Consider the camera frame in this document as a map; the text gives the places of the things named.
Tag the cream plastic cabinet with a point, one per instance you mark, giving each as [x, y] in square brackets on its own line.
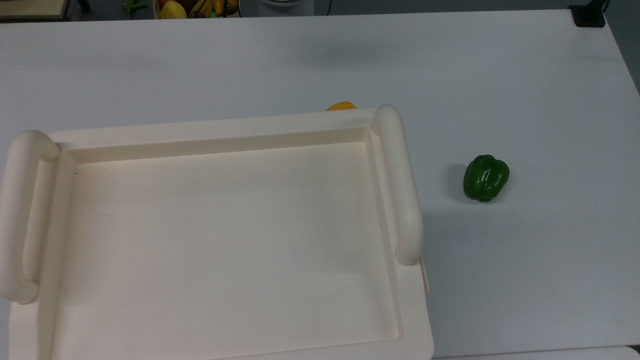
[225, 225]

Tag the yellow bell pepper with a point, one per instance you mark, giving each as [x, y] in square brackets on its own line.
[341, 106]

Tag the green bell pepper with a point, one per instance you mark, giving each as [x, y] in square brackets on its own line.
[485, 177]

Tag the basket of toy fruit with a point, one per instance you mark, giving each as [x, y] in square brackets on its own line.
[175, 10]

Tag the small green toy vegetable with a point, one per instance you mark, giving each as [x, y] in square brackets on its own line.
[132, 6]

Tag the black table clamp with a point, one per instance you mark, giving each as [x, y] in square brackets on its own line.
[589, 17]

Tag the wooden board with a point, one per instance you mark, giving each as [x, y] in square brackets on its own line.
[30, 7]

